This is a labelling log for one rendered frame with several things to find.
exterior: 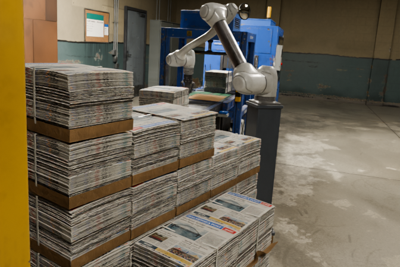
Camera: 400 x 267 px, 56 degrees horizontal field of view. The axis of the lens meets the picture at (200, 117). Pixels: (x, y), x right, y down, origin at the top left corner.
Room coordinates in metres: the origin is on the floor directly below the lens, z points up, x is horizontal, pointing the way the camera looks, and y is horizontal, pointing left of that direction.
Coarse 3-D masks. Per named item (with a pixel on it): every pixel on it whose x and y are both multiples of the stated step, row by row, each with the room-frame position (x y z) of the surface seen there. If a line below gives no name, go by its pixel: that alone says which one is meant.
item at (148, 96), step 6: (144, 90) 2.87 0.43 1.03; (150, 90) 2.85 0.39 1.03; (156, 90) 2.86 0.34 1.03; (162, 90) 2.87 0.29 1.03; (168, 90) 2.90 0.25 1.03; (174, 90) 2.94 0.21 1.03; (144, 96) 2.87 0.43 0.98; (150, 96) 2.86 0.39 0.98; (156, 96) 2.84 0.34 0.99; (162, 96) 2.83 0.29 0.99; (168, 96) 2.82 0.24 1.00; (174, 96) 2.83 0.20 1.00; (144, 102) 2.86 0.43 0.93; (150, 102) 2.85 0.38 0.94; (156, 102) 2.84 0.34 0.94; (168, 102) 2.81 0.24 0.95; (174, 102) 2.83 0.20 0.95
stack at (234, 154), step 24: (216, 144) 2.16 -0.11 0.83; (240, 144) 2.19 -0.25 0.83; (192, 168) 1.74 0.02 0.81; (216, 168) 1.92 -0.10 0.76; (240, 168) 2.16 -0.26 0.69; (144, 192) 1.47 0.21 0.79; (168, 192) 1.60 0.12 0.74; (192, 192) 1.75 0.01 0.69; (240, 192) 2.18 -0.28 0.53; (144, 216) 1.48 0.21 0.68
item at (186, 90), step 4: (164, 88) 3.06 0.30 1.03; (168, 88) 3.07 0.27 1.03; (176, 88) 3.08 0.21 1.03; (180, 88) 3.09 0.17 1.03; (184, 88) 3.10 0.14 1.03; (188, 88) 3.14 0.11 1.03; (184, 92) 3.05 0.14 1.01; (188, 92) 3.15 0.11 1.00; (184, 96) 3.03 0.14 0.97; (188, 96) 3.15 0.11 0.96; (184, 100) 3.04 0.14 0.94; (188, 100) 3.15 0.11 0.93; (184, 104) 3.03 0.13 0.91; (188, 104) 3.15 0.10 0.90
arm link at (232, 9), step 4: (228, 4) 2.96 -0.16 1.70; (232, 4) 2.96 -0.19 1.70; (228, 8) 2.94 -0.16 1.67; (232, 8) 2.94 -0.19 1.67; (236, 8) 2.96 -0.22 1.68; (228, 12) 2.93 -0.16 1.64; (232, 12) 2.95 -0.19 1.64; (236, 12) 2.98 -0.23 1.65; (228, 16) 2.93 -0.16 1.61; (232, 16) 2.97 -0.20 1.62; (228, 20) 2.97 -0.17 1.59
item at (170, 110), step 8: (152, 104) 2.01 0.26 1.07; (160, 104) 2.02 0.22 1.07; (168, 104) 2.04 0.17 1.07; (144, 112) 1.79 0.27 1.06; (152, 112) 1.78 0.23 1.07; (160, 112) 1.79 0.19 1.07; (168, 112) 1.80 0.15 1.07; (176, 112) 1.82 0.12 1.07; (184, 112) 1.83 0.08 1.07; (192, 112) 1.84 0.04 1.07; (200, 112) 1.85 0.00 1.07; (208, 112) 1.86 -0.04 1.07; (216, 112) 1.88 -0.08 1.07; (184, 120) 1.66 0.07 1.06
